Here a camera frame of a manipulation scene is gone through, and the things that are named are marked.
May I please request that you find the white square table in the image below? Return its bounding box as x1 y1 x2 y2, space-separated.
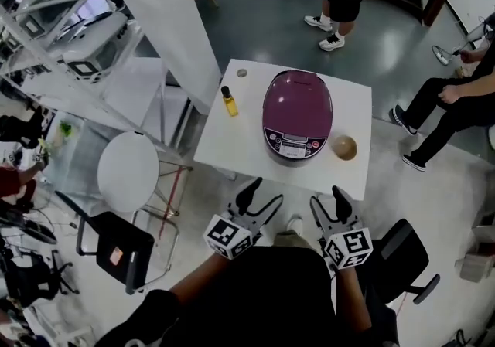
193 58 373 202

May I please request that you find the round white side table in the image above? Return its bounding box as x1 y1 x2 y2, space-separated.
96 131 193 219

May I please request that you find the person's black shirt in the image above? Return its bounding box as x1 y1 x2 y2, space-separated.
94 236 401 347

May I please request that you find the person's left forearm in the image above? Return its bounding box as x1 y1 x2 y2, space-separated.
168 252 233 302

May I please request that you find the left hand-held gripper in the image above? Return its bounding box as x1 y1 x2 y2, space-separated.
203 176 285 261

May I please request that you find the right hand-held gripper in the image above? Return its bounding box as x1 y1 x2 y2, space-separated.
309 185 374 270

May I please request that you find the grey storage box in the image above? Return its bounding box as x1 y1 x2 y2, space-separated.
459 252 495 283

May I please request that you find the white power strip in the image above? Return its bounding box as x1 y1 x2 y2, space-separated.
432 45 452 66

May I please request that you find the purple rice cooker lid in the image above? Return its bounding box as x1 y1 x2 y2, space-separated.
262 70 334 137

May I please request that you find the person's shoe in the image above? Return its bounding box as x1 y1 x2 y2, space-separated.
286 215 305 236

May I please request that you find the white metal shelving rack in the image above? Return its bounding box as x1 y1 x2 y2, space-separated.
0 0 194 157

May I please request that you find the person's right forearm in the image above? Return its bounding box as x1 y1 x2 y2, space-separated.
334 266 373 335

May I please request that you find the white square column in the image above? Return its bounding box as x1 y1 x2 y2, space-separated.
94 0 222 113

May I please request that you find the small wooden bowl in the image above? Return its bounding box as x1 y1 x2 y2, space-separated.
330 134 358 162

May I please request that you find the black floor fan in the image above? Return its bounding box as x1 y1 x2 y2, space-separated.
22 219 59 245

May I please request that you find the black mesh chair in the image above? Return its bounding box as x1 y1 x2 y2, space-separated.
53 190 181 296

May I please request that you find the black office chair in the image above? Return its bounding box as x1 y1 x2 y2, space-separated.
361 218 442 306

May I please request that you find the yellow oil bottle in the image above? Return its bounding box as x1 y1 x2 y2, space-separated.
220 85 240 117

